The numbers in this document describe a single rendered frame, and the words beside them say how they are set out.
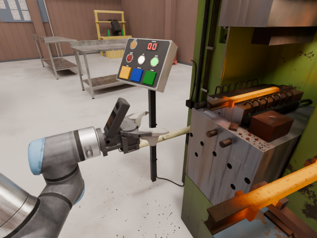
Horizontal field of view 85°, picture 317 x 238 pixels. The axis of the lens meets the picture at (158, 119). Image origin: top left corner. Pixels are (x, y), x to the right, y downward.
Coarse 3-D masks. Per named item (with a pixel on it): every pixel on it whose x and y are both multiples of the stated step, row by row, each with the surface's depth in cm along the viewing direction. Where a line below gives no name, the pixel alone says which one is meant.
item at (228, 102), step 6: (258, 90) 80; (264, 90) 80; (270, 90) 80; (276, 90) 82; (234, 96) 73; (240, 96) 73; (246, 96) 73; (252, 96) 75; (210, 102) 67; (216, 102) 67; (222, 102) 68; (228, 102) 70; (210, 108) 67; (216, 108) 68
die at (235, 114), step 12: (264, 84) 97; (216, 96) 81; (228, 96) 78; (264, 96) 77; (276, 96) 78; (288, 96) 78; (300, 96) 83; (228, 108) 72; (240, 108) 67; (240, 120) 69
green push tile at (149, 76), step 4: (148, 72) 99; (152, 72) 97; (144, 76) 100; (148, 76) 98; (152, 76) 97; (144, 80) 100; (148, 80) 98; (152, 80) 97; (148, 84) 98; (152, 84) 97
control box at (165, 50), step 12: (132, 48) 108; (144, 48) 103; (156, 48) 98; (168, 48) 94; (132, 60) 107; (144, 60) 102; (168, 60) 97; (132, 72) 106; (144, 72) 101; (156, 72) 97; (168, 72) 100; (132, 84) 111; (144, 84) 100; (156, 84) 96
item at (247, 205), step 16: (288, 176) 40; (304, 176) 40; (240, 192) 35; (256, 192) 36; (272, 192) 36; (288, 192) 37; (208, 208) 32; (224, 208) 32; (240, 208) 32; (256, 208) 32; (208, 224) 32; (224, 224) 33
